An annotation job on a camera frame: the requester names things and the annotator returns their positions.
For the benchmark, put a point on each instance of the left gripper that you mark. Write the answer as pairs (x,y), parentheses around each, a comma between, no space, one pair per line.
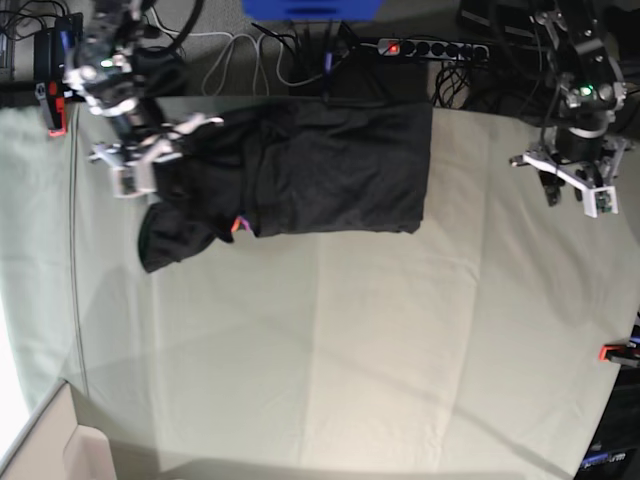
(574,162)

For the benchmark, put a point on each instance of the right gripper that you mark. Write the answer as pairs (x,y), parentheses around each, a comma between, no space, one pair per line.
(153,146)

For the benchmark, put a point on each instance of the black t-shirt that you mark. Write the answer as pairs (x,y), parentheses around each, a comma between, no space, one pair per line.
(291,168)

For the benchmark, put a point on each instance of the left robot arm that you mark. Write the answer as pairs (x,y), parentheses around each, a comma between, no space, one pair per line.
(589,88)

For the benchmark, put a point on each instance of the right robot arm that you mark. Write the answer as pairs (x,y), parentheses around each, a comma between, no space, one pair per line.
(101,69)

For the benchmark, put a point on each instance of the red black table clamp left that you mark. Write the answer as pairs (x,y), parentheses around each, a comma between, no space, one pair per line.
(50,96)

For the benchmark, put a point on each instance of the red black table clamp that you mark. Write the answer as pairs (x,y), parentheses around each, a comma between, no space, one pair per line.
(50,96)
(623,354)

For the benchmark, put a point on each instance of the black device box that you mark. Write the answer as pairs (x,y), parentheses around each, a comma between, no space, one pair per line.
(51,46)

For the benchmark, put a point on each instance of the blue plastic box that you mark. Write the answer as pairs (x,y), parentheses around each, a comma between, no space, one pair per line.
(274,10)

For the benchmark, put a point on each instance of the red black table clamp right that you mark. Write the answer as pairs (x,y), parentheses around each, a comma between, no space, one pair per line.
(623,354)

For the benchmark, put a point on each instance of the light green table cloth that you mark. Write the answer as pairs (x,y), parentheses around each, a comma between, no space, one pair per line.
(467,350)

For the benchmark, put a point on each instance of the black power strip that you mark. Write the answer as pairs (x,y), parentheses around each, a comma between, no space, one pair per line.
(438,50)

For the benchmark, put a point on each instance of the beige cardboard box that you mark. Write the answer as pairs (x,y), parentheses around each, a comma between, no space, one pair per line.
(55,445)

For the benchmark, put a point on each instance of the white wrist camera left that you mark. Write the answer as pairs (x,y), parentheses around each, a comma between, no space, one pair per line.
(599,201)

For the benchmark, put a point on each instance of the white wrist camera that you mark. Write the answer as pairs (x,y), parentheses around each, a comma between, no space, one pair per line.
(132,181)
(599,201)

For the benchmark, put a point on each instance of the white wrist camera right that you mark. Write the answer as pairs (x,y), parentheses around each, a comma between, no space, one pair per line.
(132,181)

